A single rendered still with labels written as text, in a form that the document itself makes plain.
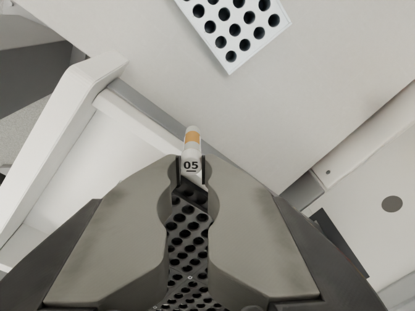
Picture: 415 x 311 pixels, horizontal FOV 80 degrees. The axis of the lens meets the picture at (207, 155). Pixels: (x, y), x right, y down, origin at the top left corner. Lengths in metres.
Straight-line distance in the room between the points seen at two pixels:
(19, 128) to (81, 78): 1.24
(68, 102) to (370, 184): 0.35
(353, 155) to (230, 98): 0.21
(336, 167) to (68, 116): 0.37
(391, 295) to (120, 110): 0.30
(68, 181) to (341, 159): 0.39
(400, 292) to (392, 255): 0.04
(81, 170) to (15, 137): 1.14
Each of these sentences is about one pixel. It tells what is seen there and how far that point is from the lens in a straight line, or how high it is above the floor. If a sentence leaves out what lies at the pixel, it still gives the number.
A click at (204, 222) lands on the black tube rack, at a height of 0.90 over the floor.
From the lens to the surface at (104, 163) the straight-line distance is 0.32.
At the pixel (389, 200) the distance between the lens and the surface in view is 0.37.
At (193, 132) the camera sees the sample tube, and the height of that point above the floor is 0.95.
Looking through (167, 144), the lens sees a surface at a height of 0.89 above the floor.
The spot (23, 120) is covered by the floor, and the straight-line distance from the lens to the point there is 1.40.
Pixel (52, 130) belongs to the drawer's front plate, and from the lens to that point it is 0.20.
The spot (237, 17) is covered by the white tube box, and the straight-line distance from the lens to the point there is 0.30.
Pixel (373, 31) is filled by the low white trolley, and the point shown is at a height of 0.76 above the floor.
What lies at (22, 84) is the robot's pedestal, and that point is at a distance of 0.93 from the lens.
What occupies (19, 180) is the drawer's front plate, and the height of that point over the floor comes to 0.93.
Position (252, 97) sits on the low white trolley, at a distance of 0.35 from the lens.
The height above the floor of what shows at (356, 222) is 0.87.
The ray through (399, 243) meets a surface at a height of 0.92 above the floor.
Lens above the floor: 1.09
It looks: 61 degrees down
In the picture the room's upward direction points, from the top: 174 degrees clockwise
